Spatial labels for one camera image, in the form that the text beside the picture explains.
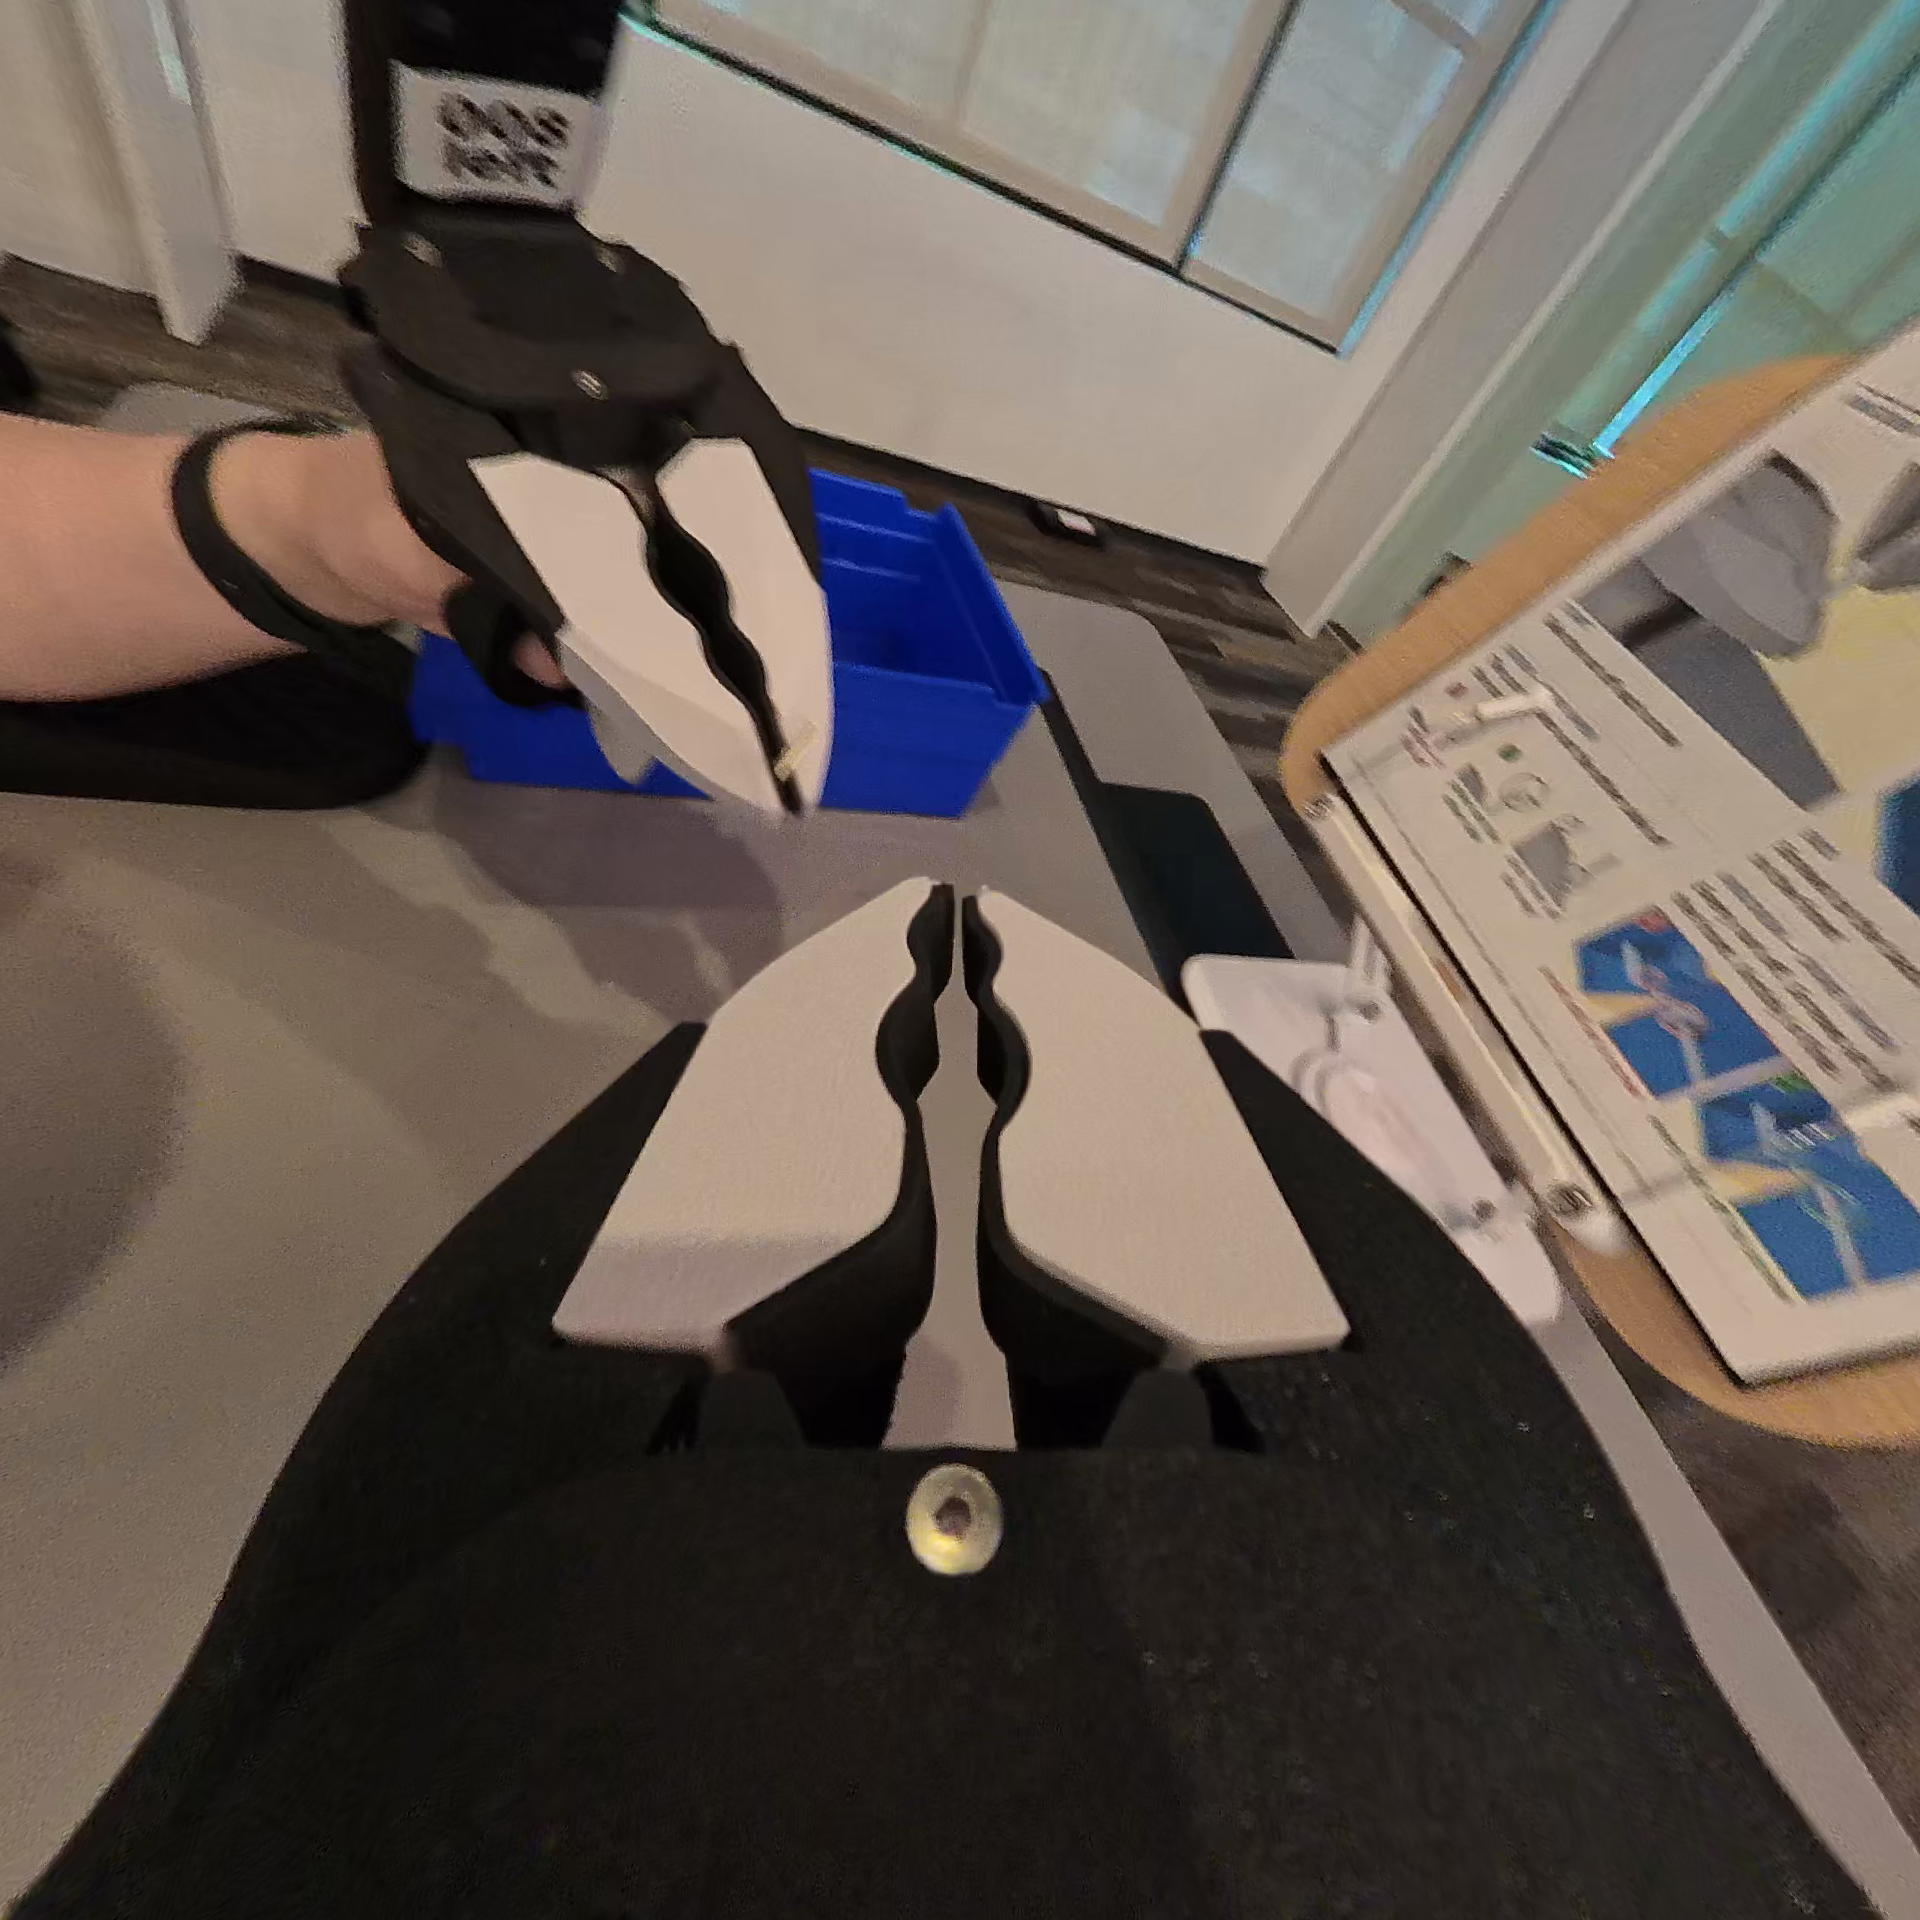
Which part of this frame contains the blue plastic bin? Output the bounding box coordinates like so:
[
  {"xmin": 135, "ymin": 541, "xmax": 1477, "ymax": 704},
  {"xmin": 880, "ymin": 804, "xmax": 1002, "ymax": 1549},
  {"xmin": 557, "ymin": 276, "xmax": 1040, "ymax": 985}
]
[{"xmin": 407, "ymin": 469, "xmax": 1050, "ymax": 818}]

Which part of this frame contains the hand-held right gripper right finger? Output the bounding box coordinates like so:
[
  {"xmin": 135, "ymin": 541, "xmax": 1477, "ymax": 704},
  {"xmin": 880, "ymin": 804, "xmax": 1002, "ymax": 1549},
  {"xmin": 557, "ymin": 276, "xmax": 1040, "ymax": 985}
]
[{"xmin": 960, "ymin": 884, "xmax": 1350, "ymax": 1450}]

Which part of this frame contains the printed instruction sheet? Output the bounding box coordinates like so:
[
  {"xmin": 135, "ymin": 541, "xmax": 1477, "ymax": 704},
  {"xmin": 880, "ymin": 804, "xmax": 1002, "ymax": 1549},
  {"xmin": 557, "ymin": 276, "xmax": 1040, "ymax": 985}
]
[{"xmin": 1328, "ymin": 323, "xmax": 1920, "ymax": 1383}]

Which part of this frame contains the person's left hand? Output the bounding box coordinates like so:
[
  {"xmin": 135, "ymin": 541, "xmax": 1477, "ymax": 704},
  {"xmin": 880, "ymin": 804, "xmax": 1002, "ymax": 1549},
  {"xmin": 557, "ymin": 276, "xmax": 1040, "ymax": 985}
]
[{"xmin": 211, "ymin": 423, "xmax": 578, "ymax": 696}]

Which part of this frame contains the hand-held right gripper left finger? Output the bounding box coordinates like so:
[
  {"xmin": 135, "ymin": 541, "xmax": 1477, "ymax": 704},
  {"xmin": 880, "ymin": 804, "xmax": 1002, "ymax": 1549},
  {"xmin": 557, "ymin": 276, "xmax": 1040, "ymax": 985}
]
[{"xmin": 557, "ymin": 877, "xmax": 955, "ymax": 1450}]

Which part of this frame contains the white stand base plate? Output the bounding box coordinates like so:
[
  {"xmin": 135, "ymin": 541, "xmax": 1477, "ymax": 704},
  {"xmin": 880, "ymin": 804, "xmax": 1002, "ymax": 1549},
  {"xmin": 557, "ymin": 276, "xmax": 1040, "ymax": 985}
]
[{"xmin": 1182, "ymin": 323, "xmax": 1920, "ymax": 1450}]

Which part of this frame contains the frosted grid window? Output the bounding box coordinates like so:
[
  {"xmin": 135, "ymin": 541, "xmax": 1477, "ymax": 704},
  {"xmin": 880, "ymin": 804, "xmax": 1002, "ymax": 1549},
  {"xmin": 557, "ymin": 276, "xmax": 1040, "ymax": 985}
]
[{"xmin": 623, "ymin": 0, "xmax": 1547, "ymax": 355}]

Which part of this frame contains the teal glass partition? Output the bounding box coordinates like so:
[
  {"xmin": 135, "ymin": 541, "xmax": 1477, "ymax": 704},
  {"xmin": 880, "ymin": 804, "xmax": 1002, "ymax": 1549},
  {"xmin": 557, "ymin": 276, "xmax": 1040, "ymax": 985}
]
[{"xmin": 1546, "ymin": 0, "xmax": 1920, "ymax": 466}]

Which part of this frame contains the person's left forearm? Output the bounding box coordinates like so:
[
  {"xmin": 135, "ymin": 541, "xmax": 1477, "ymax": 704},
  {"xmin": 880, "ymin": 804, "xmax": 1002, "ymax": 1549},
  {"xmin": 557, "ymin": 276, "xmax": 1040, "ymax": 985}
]
[{"xmin": 0, "ymin": 407, "xmax": 296, "ymax": 704}]

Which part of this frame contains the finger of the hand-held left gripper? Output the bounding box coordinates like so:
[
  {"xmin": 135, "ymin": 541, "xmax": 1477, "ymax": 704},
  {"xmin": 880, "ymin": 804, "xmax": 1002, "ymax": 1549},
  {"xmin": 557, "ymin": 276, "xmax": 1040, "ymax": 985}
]
[
  {"xmin": 657, "ymin": 435, "xmax": 838, "ymax": 811},
  {"xmin": 465, "ymin": 458, "xmax": 793, "ymax": 817}
]

